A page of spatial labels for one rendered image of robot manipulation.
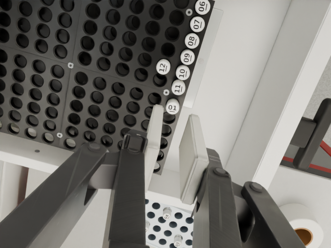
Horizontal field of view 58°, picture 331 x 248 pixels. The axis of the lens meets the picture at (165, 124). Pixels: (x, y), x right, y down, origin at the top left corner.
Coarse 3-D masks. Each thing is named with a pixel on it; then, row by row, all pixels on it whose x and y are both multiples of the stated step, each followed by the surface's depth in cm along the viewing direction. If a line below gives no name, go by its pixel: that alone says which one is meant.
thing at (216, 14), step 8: (216, 8) 30; (216, 16) 30; (208, 24) 31; (216, 24) 31; (208, 32) 31; (216, 32) 31; (208, 40) 31; (200, 48) 32; (208, 48) 32; (200, 56) 32; (208, 56) 32; (200, 64) 32; (200, 72) 33; (192, 80) 33; (200, 80) 33; (192, 88) 33; (192, 96) 34; (184, 104) 34; (192, 104) 34
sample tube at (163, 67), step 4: (160, 60) 27; (164, 60) 26; (160, 64) 26; (164, 64) 26; (168, 64) 26; (156, 68) 26; (160, 68) 26; (164, 68) 26; (168, 68) 26; (160, 72) 26; (164, 72) 26
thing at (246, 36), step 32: (224, 0) 31; (256, 0) 31; (288, 0) 31; (224, 32) 32; (256, 32) 32; (224, 64) 33; (256, 64) 33; (224, 96) 35; (32, 128) 37; (224, 128) 36; (32, 160) 32; (64, 160) 34; (224, 160) 37; (160, 192) 33
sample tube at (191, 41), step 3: (189, 33) 26; (192, 33) 25; (186, 36) 26; (189, 36) 25; (192, 36) 25; (195, 36) 25; (186, 39) 25; (189, 39) 25; (192, 39) 25; (195, 39) 25; (198, 39) 25; (186, 42) 25; (189, 42) 25; (192, 42) 25; (195, 42) 25; (198, 42) 25; (186, 45) 25; (189, 45) 25; (192, 45) 25; (195, 45) 25
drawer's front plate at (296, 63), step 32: (320, 0) 24; (288, 32) 29; (320, 32) 23; (288, 64) 27; (320, 64) 24; (256, 96) 33; (288, 96) 25; (256, 128) 31; (288, 128) 26; (256, 160) 28
